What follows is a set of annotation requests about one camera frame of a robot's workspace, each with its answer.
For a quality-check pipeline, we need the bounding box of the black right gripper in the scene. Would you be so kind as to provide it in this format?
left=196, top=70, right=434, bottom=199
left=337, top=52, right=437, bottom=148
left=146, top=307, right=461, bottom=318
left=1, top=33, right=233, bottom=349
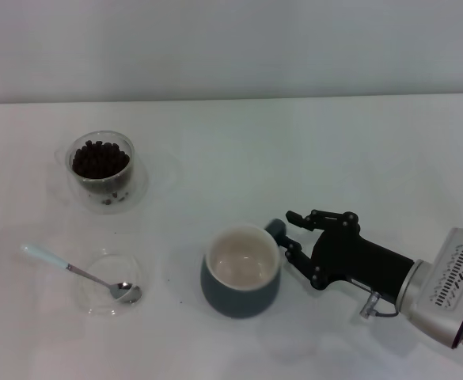
left=280, top=208, right=415, bottom=308

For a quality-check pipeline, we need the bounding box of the dark teal ceramic mug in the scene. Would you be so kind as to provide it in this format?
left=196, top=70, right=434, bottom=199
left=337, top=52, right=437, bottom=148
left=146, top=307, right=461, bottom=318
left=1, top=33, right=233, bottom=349
left=199, top=218, right=288, bottom=320

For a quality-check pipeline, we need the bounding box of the double-walled clear glass cup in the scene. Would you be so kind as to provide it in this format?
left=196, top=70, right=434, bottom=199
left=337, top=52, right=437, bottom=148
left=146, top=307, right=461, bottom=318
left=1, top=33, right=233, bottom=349
left=55, top=130, right=152, bottom=217

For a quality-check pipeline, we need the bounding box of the clear glass saucer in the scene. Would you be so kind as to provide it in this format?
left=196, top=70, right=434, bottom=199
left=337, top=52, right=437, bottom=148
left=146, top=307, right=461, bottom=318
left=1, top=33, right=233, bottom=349
left=74, top=248, right=156, bottom=318

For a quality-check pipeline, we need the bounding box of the light blue handled metal spoon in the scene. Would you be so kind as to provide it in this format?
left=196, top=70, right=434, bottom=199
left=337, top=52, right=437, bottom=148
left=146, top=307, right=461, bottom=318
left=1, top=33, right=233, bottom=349
left=20, top=242, right=142, bottom=306

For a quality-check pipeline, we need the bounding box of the coffee beans pile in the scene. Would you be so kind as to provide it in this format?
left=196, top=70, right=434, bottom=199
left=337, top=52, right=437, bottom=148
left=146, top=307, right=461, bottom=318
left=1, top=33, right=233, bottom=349
left=71, top=139, right=131, bottom=180

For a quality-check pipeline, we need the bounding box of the right wrist connector cable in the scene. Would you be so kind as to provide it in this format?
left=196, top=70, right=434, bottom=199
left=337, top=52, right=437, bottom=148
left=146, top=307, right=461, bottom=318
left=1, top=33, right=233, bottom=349
left=359, top=291, right=400, bottom=320

